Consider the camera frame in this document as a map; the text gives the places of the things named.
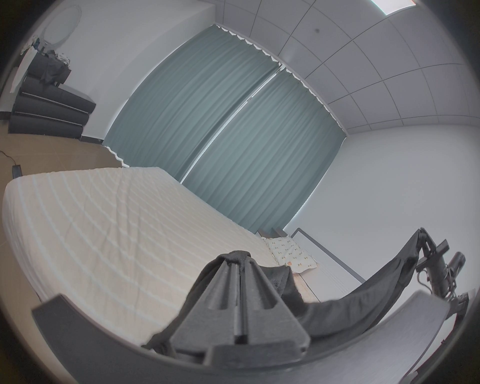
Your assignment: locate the white printed pillow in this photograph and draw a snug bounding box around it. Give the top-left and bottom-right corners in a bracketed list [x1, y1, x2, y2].
[265, 235, 319, 275]

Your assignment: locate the dark grey garment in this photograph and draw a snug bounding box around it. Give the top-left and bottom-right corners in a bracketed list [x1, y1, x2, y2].
[39, 52, 72, 85]

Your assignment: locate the dark bedside table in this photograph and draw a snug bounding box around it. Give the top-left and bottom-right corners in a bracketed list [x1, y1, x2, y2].
[258, 226, 290, 239]

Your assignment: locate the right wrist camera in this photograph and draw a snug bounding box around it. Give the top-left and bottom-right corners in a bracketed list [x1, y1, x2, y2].
[431, 239, 450, 259]

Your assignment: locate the round white mirror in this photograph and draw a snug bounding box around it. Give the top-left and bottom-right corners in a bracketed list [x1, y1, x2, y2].
[44, 4, 83, 44]

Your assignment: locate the ceiling light panel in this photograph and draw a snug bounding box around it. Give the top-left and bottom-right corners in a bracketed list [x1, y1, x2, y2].
[370, 0, 418, 16]

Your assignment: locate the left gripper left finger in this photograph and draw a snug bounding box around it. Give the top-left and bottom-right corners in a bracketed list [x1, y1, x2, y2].
[170, 262, 241, 350]

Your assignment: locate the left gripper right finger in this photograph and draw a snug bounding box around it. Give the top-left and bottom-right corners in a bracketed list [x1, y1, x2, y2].
[243, 262, 312, 354]

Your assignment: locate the dark grey chest of drawers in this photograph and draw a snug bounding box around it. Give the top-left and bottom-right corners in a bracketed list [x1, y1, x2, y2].
[8, 52, 97, 142]

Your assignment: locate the black garment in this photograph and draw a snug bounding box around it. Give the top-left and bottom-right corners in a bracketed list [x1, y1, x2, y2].
[142, 228, 429, 355]

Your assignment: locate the white garment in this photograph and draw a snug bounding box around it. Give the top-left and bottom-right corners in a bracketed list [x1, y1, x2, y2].
[9, 48, 38, 94]

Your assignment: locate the blue-green curtain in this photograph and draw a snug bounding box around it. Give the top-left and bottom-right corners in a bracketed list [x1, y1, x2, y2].
[181, 69, 348, 235]
[103, 24, 281, 184]

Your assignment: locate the bed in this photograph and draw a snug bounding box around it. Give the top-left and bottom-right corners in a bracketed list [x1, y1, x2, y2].
[2, 167, 367, 347]

